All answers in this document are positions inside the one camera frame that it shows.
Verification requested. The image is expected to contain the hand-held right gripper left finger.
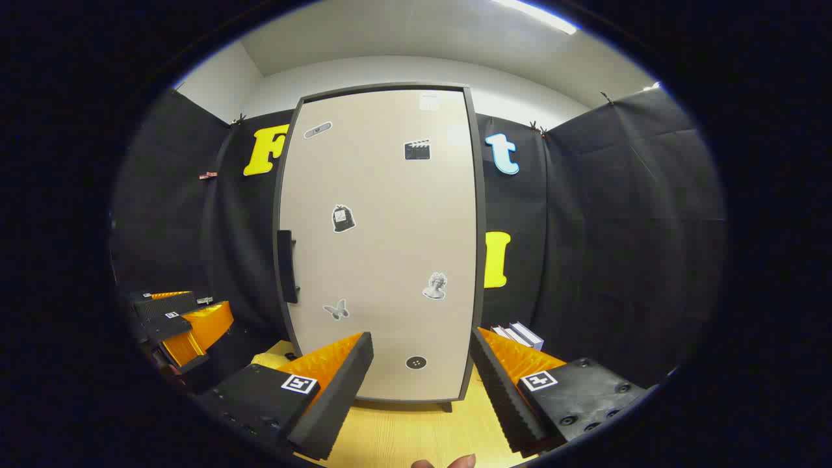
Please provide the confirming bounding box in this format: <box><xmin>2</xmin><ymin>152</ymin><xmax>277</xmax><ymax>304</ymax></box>
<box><xmin>194</xmin><ymin>331</ymin><xmax>376</xmax><ymax>462</ymax></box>

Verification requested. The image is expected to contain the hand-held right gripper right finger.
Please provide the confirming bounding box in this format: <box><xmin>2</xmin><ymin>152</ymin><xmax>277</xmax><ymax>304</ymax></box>
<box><xmin>468</xmin><ymin>327</ymin><xmax>651</xmax><ymax>457</ymax></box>

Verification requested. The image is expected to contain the black door handle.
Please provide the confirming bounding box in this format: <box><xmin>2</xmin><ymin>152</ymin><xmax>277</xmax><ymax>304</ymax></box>
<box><xmin>277</xmin><ymin>229</ymin><xmax>300</xmax><ymax>304</ymax></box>

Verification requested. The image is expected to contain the beige cabinet door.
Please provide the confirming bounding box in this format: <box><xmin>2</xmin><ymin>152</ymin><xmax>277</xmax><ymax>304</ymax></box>
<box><xmin>278</xmin><ymin>88</ymin><xmax>478</xmax><ymax>402</ymax></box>

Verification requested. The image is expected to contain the blue-grey spine book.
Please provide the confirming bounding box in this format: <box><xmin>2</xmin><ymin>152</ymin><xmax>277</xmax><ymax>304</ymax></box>
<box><xmin>509</xmin><ymin>321</ymin><xmax>545</xmax><ymax>352</ymax></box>

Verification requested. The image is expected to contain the yellow round sponge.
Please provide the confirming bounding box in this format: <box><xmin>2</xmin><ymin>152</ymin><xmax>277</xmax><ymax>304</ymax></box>
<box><xmin>250</xmin><ymin>351</ymin><xmax>290</xmax><ymax>371</ymax></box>

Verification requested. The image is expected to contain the black backdrop cloth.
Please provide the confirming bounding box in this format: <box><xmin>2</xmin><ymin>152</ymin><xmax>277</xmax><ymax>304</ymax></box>
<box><xmin>110</xmin><ymin>81</ymin><xmax>727</xmax><ymax>391</ymax></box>

